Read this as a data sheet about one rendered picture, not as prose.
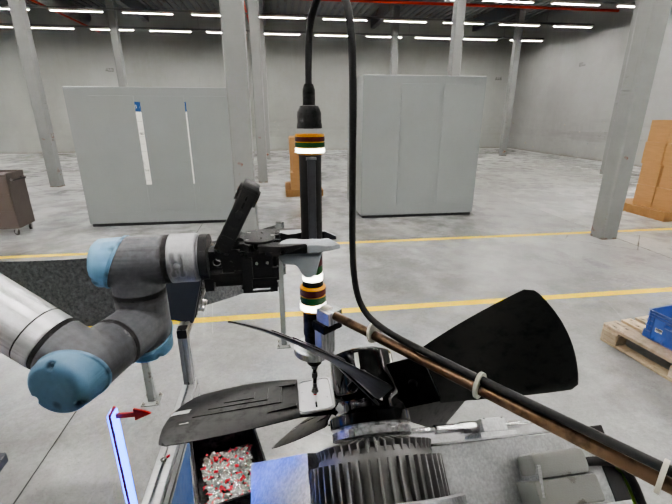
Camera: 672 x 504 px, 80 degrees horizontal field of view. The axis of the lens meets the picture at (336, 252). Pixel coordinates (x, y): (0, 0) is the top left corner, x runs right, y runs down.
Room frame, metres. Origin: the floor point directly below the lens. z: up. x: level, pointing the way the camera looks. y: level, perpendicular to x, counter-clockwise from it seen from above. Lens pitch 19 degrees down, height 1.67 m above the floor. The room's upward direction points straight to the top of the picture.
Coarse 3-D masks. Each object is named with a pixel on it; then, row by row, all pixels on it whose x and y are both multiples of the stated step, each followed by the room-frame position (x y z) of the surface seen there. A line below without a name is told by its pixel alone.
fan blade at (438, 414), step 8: (408, 408) 0.69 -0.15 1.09; (416, 408) 0.70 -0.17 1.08; (424, 408) 0.72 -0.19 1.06; (432, 408) 0.74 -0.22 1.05; (440, 408) 0.75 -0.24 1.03; (448, 408) 0.77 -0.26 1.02; (456, 408) 0.79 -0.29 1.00; (416, 416) 0.70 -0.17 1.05; (424, 416) 0.72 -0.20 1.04; (432, 416) 0.74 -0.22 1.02; (440, 416) 0.76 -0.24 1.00; (448, 416) 0.78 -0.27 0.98; (424, 424) 0.73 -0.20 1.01; (432, 424) 0.75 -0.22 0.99; (440, 424) 0.77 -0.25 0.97
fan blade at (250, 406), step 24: (264, 384) 0.66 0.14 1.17; (288, 384) 0.63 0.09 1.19; (192, 408) 0.60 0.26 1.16; (216, 408) 0.59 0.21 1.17; (240, 408) 0.58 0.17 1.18; (264, 408) 0.57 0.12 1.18; (288, 408) 0.57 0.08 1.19; (168, 432) 0.52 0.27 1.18; (192, 432) 0.52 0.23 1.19; (216, 432) 0.52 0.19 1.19
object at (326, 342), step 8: (328, 304) 0.60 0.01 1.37; (320, 312) 0.57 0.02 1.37; (328, 312) 0.57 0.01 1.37; (320, 320) 0.57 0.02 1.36; (328, 320) 0.56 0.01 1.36; (320, 328) 0.57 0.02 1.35; (328, 328) 0.57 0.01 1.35; (336, 328) 0.58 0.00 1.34; (320, 336) 0.57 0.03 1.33; (328, 336) 0.58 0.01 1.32; (320, 344) 0.57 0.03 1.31; (328, 344) 0.58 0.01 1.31; (296, 352) 0.59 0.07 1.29; (304, 352) 0.59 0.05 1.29; (312, 352) 0.59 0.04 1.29; (304, 360) 0.58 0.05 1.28; (312, 360) 0.57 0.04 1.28; (320, 360) 0.58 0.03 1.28
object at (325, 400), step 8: (304, 384) 0.64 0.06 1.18; (312, 384) 0.64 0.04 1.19; (320, 384) 0.64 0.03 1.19; (328, 384) 0.63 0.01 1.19; (304, 392) 0.62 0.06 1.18; (320, 392) 0.61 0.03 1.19; (328, 392) 0.61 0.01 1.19; (304, 400) 0.60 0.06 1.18; (312, 400) 0.59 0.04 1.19; (320, 400) 0.59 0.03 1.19; (328, 400) 0.59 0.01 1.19; (304, 408) 0.57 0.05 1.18; (312, 408) 0.57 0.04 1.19; (320, 408) 0.57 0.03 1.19; (328, 408) 0.57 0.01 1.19
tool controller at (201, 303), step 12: (168, 288) 1.12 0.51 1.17; (180, 288) 1.12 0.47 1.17; (192, 288) 1.13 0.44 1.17; (204, 288) 1.23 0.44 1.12; (168, 300) 1.12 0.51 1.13; (180, 300) 1.12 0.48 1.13; (192, 300) 1.13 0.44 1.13; (204, 300) 1.21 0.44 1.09; (180, 312) 1.12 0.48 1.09; (192, 312) 1.13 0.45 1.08
